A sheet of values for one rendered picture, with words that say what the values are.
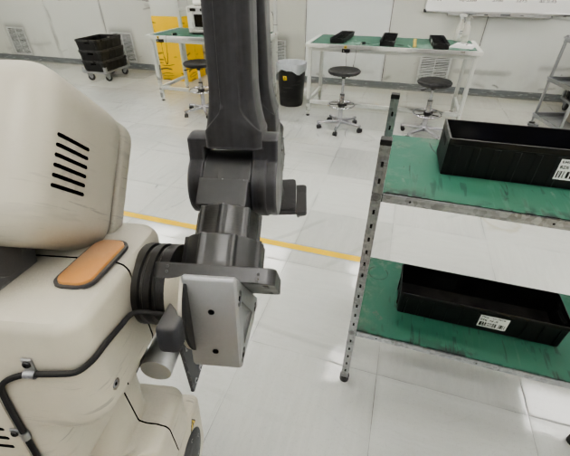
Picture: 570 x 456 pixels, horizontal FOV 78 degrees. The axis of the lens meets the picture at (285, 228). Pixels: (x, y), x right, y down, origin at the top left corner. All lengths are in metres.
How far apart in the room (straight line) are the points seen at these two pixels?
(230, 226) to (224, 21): 0.19
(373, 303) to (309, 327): 0.45
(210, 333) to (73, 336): 0.11
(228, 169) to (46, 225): 0.18
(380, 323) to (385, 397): 0.37
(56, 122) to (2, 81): 0.04
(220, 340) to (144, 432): 0.29
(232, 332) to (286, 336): 1.46
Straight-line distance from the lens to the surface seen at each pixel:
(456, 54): 4.26
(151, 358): 0.55
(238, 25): 0.38
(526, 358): 1.56
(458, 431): 1.71
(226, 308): 0.33
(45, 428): 0.43
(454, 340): 1.49
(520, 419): 1.85
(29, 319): 0.33
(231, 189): 0.38
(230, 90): 0.38
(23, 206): 0.32
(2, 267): 0.36
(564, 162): 1.22
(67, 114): 0.35
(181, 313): 0.33
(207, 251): 0.35
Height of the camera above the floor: 1.44
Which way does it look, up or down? 36 degrees down
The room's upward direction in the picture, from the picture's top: straight up
